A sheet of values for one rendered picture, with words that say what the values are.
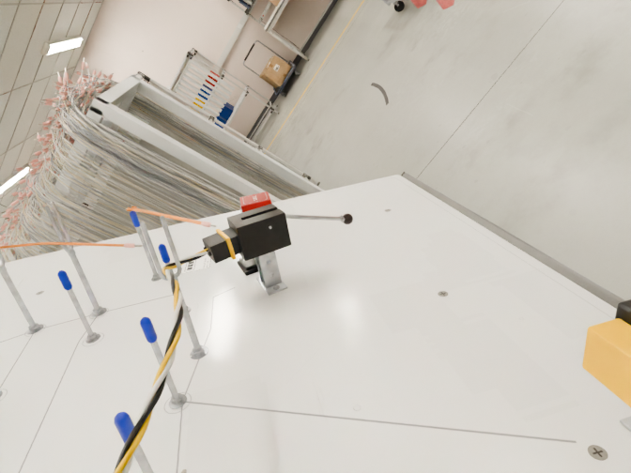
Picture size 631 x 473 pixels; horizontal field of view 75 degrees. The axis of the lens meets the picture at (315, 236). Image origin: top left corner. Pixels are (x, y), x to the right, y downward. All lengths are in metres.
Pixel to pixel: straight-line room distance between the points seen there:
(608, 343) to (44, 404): 0.43
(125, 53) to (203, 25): 1.50
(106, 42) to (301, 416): 8.69
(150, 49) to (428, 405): 8.54
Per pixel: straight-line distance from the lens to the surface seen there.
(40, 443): 0.42
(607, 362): 0.27
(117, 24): 8.80
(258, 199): 0.69
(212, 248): 0.44
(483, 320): 0.41
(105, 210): 1.16
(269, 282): 0.49
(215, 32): 8.51
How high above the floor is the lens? 1.25
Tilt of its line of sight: 22 degrees down
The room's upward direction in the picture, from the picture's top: 61 degrees counter-clockwise
